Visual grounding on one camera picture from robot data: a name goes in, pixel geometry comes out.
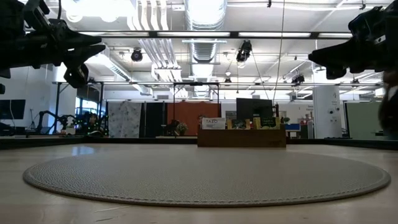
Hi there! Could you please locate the white marbled partition panel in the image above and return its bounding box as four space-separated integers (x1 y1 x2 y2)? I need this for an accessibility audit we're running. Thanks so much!
108 101 142 138

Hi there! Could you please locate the orange partition panel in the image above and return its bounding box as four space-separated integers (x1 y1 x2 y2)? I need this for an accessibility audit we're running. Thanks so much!
167 101 220 136

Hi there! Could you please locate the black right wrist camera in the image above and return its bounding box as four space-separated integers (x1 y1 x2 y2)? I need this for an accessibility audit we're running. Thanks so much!
348 6 388 37

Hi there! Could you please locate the round grey table mat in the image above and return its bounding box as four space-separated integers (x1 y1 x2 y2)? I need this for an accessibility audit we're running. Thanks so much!
22 151 392 208

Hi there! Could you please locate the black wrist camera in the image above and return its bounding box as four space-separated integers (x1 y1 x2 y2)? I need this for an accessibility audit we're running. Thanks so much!
23 0 52 30
348 6 388 37

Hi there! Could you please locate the person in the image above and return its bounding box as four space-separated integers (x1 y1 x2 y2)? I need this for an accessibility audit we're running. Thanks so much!
378 70 398 139

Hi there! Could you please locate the black overhead light beam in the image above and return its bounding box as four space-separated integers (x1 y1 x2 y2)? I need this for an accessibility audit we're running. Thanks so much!
77 30 354 40

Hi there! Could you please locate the black wall screen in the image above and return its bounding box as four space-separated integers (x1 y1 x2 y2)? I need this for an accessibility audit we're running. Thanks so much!
0 99 26 121

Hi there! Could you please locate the white round pillar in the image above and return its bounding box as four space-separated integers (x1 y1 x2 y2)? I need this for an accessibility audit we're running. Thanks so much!
312 86 342 139

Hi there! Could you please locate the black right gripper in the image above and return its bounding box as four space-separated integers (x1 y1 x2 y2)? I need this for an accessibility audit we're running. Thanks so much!
308 29 398 80

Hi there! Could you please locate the black partition panel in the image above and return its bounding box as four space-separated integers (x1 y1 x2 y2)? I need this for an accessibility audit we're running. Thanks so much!
144 102 165 138

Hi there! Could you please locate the black computer monitor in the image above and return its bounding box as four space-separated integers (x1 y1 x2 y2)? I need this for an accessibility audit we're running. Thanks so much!
236 98 274 121

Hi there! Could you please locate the background potted plant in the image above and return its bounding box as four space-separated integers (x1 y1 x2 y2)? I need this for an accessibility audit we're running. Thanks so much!
176 122 189 136

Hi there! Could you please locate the black background gantry frame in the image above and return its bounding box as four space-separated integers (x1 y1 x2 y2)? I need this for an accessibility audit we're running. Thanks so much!
172 82 221 130

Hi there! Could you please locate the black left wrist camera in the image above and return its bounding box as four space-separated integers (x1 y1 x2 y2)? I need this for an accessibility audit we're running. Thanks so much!
23 0 52 30

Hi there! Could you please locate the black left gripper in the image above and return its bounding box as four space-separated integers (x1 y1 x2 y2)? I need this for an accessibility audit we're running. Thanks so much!
30 19 106 89

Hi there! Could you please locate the green Ahmad tea packet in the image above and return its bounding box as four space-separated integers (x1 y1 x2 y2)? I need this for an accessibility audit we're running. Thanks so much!
252 116 281 130

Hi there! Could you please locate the brown wooden tea organiser box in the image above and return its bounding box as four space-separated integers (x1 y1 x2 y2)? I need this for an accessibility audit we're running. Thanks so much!
197 128 287 148

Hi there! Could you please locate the green partition wall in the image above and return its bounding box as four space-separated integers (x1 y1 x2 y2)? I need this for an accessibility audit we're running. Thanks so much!
345 101 382 140

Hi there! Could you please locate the orange mango Ahmad tea packet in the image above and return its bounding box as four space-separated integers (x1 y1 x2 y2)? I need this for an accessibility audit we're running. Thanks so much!
226 119 251 130

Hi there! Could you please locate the silver ventilation duct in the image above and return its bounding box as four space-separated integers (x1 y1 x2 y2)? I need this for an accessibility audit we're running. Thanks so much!
184 0 228 63

